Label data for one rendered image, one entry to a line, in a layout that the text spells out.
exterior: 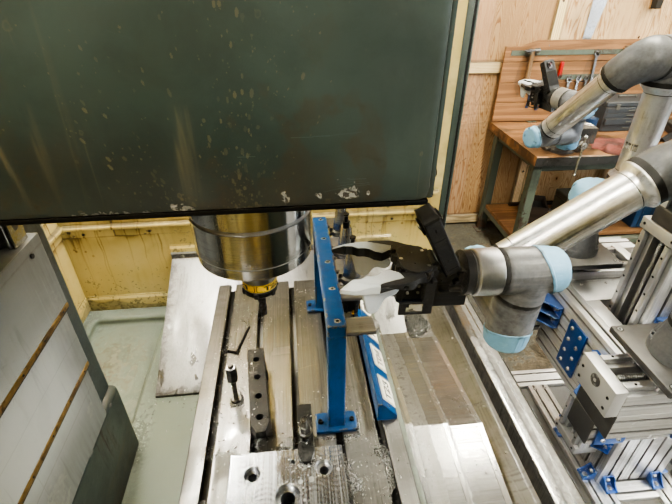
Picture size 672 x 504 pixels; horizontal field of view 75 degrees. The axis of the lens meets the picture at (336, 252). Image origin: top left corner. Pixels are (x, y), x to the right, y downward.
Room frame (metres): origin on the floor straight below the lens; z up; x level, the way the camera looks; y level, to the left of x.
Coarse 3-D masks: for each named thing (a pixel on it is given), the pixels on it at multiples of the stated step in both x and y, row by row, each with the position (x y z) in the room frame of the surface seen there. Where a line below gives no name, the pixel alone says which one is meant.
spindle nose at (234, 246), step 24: (192, 216) 0.47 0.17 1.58; (216, 216) 0.44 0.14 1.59; (240, 216) 0.44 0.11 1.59; (264, 216) 0.45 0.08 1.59; (288, 216) 0.46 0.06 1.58; (216, 240) 0.45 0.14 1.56; (240, 240) 0.44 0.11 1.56; (264, 240) 0.44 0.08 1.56; (288, 240) 0.46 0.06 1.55; (216, 264) 0.45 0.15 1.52; (240, 264) 0.44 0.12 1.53; (264, 264) 0.44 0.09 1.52; (288, 264) 0.46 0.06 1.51
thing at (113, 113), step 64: (0, 0) 0.38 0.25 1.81; (64, 0) 0.38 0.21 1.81; (128, 0) 0.39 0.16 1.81; (192, 0) 0.39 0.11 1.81; (256, 0) 0.40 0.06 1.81; (320, 0) 0.40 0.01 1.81; (384, 0) 0.41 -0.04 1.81; (448, 0) 0.42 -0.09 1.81; (0, 64) 0.38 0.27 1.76; (64, 64) 0.38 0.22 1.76; (128, 64) 0.39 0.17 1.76; (192, 64) 0.39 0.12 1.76; (256, 64) 0.40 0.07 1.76; (320, 64) 0.40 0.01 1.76; (384, 64) 0.41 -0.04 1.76; (448, 64) 0.42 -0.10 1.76; (0, 128) 0.37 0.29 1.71; (64, 128) 0.38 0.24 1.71; (128, 128) 0.39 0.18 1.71; (192, 128) 0.39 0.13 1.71; (256, 128) 0.40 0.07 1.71; (320, 128) 0.40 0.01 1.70; (384, 128) 0.41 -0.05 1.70; (0, 192) 0.37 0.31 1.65; (64, 192) 0.38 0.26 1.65; (128, 192) 0.38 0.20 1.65; (192, 192) 0.39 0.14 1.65; (256, 192) 0.40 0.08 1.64; (320, 192) 0.40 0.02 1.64; (384, 192) 0.41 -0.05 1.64
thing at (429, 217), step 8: (424, 208) 0.55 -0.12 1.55; (432, 208) 0.54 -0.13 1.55; (424, 216) 0.53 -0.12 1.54; (432, 216) 0.53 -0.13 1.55; (440, 216) 0.53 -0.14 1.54; (424, 224) 0.52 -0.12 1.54; (432, 224) 0.52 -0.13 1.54; (440, 224) 0.52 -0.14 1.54; (424, 232) 0.53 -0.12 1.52; (432, 232) 0.52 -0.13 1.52; (440, 232) 0.52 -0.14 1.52; (432, 240) 0.52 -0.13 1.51; (440, 240) 0.52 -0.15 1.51; (448, 240) 0.53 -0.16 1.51; (432, 248) 0.55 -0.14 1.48; (440, 248) 0.52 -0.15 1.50; (448, 248) 0.53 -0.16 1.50; (440, 256) 0.52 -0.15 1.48; (448, 256) 0.53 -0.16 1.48; (456, 256) 0.53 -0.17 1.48; (440, 264) 0.55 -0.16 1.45; (448, 264) 0.53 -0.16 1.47; (456, 264) 0.53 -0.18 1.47; (448, 272) 0.53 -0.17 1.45; (456, 272) 0.53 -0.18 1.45
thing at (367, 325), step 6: (348, 318) 0.69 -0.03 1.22; (354, 318) 0.69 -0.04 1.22; (360, 318) 0.69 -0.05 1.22; (366, 318) 0.69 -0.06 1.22; (372, 318) 0.69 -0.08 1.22; (348, 324) 0.67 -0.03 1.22; (354, 324) 0.67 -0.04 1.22; (360, 324) 0.67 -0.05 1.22; (366, 324) 0.67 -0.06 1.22; (372, 324) 0.67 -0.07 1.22; (378, 324) 0.68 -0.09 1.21; (348, 330) 0.66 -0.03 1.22; (354, 330) 0.66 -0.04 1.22; (360, 330) 0.66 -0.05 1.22; (366, 330) 0.66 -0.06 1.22; (372, 330) 0.66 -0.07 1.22
